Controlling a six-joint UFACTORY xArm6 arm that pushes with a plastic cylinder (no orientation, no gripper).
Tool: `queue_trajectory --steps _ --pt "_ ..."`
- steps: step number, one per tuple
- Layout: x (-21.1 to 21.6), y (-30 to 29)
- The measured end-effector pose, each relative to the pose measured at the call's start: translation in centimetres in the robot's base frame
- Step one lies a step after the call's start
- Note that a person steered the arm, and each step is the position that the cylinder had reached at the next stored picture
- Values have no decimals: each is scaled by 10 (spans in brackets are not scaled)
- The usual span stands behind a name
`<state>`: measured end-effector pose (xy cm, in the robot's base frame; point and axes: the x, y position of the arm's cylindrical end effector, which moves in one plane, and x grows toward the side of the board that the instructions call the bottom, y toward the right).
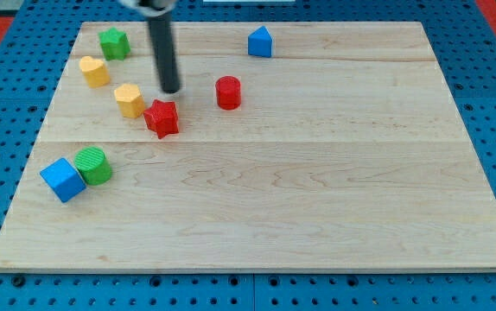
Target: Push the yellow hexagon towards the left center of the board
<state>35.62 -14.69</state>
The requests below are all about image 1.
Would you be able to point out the yellow heart block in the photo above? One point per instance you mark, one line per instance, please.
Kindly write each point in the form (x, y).
(94, 71)

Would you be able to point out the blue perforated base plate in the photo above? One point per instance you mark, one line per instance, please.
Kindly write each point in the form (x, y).
(35, 40)

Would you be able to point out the silver rod mount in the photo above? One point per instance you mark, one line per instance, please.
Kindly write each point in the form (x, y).
(150, 7)

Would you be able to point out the green star block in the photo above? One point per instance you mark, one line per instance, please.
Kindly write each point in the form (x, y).
(114, 44)

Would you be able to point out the blue triangle block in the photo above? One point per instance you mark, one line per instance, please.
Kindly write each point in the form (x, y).
(260, 43)

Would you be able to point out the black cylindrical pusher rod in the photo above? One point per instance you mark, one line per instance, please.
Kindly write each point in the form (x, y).
(163, 45)

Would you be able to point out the yellow hexagon block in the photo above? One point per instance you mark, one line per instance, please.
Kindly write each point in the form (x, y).
(130, 100)

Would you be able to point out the red star block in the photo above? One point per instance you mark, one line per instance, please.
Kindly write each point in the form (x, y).
(162, 118)

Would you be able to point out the red cylinder block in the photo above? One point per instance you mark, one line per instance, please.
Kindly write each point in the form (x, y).
(228, 92)

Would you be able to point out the blue cube block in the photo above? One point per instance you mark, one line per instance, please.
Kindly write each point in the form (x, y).
(63, 179)

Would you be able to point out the wooden board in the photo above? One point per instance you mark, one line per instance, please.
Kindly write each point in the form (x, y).
(347, 155)

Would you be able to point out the green cylinder block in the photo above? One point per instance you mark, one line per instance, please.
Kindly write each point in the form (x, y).
(93, 166)

